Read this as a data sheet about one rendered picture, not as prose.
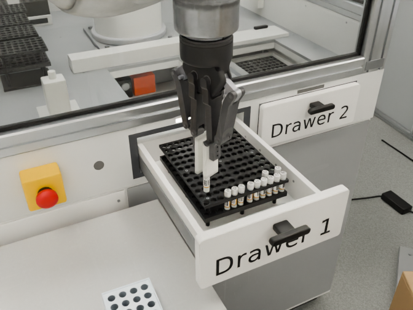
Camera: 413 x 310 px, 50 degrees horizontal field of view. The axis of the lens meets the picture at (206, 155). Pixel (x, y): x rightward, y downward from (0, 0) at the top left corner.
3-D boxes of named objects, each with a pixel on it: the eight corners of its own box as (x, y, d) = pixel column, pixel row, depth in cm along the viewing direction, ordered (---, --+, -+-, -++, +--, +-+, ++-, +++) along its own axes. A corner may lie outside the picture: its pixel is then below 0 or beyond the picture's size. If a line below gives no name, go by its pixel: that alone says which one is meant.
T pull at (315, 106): (335, 109, 108) (335, 104, 107) (310, 115, 105) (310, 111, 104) (325, 103, 110) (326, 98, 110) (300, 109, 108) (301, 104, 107)
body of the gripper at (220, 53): (247, 32, 61) (244, 93, 66) (203, 19, 66) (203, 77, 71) (209, 46, 57) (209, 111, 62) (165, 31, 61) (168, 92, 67)
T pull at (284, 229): (310, 234, 72) (311, 227, 71) (271, 248, 70) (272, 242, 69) (297, 220, 75) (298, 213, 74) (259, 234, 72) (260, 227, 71)
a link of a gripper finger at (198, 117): (194, 75, 64) (187, 71, 64) (192, 139, 70) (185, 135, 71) (213, 67, 66) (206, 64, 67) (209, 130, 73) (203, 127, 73)
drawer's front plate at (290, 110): (353, 122, 119) (361, 83, 113) (260, 147, 108) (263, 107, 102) (348, 119, 120) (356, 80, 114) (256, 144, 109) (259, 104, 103)
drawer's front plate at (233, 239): (340, 235, 83) (350, 188, 77) (200, 290, 73) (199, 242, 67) (334, 229, 85) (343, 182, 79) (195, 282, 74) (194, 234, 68)
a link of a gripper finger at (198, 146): (197, 139, 70) (194, 137, 70) (197, 174, 74) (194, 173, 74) (211, 131, 72) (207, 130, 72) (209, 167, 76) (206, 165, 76)
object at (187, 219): (327, 226, 83) (333, 200, 80) (204, 272, 74) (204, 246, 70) (226, 128, 113) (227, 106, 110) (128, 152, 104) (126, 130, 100)
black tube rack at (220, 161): (285, 205, 88) (289, 179, 84) (204, 233, 81) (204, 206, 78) (231, 149, 104) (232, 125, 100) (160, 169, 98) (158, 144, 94)
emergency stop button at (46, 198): (61, 206, 84) (56, 190, 82) (39, 213, 83) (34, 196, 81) (58, 197, 87) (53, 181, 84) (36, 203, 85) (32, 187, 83)
